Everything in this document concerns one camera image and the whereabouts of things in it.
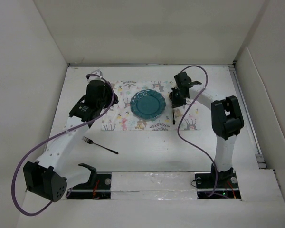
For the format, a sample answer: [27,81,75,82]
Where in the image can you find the black spoon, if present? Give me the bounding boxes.
[169,92,176,125]

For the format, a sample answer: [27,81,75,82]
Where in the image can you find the teal scalloped plate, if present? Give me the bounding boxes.
[130,89,166,121]

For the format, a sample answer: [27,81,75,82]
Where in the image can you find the patterned white cloth napkin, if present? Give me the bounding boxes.
[101,80,202,131]

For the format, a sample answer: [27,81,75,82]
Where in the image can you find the black fork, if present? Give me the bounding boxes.
[82,136,119,155]

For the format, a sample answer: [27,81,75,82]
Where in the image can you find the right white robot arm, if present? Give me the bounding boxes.
[169,72,244,187]

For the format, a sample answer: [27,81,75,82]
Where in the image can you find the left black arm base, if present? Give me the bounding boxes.
[66,172,112,200]

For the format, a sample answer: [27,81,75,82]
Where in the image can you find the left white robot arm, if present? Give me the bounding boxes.
[23,80,118,202]

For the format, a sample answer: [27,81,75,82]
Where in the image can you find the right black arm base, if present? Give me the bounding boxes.
[190,172,241,199]

